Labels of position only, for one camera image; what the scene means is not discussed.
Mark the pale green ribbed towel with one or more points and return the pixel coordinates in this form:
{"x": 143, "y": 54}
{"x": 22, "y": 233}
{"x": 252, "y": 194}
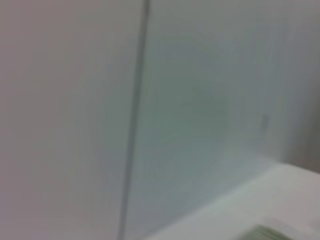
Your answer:
{"x": 280, "y": 233}

